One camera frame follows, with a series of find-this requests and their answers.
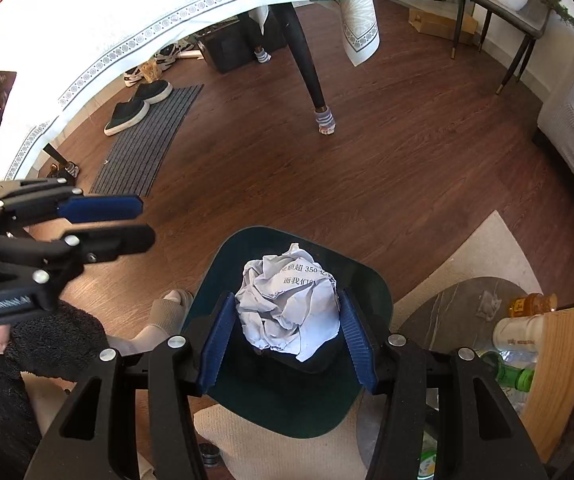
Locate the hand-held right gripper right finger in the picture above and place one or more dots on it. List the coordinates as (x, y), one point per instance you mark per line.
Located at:
(357, 345)

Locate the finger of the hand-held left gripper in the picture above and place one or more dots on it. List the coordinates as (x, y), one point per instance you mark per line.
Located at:
(117, 240)
(102, 207)

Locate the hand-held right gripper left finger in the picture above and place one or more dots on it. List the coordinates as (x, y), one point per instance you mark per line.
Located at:
(217, 345)

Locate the white paper ball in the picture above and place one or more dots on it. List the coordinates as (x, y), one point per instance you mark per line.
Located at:
(287, 310)

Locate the person's left forearm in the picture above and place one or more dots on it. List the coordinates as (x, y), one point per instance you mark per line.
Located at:
(57, 335)

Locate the person's foot in beige slipper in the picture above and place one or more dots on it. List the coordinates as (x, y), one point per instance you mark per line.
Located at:
(162, 317)

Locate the grey striped door mat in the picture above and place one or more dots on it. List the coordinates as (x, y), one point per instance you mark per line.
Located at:
(152, 145)

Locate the black slip-on shoe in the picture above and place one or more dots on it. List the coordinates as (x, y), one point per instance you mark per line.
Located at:
(152, 91)
(124, 117)

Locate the small metal cap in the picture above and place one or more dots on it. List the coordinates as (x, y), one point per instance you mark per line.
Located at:
(211, 455)

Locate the white sneaker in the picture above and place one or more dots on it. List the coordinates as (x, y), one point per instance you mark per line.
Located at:
(169, 57)
(136, 77)

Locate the crumpled grey wrapper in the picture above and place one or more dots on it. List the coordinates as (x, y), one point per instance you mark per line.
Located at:
(489, 305)

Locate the green glass bottle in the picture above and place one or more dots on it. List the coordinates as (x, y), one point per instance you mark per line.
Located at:
(509, 375)

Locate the white plastic bottle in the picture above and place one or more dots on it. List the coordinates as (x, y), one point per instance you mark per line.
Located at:
(517, 332)

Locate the beige rug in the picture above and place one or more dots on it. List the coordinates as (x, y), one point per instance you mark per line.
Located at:
(492, 255)

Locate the orange drink bottle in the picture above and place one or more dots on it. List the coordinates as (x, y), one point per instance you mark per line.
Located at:
(534, 306)

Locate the curved wooden basket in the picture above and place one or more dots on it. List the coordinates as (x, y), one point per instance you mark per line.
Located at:
(557, 385)

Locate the black storage box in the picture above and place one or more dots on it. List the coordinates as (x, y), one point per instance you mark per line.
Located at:
(232, 47)

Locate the black table leg with sock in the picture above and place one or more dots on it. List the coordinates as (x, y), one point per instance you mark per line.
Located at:
(257, 40)
(307, 70)

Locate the grey fabric armchair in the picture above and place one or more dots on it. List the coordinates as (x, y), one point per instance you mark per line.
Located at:
(572, 125)

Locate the brown cardboard box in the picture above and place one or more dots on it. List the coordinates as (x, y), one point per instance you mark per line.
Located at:
(437, 22)

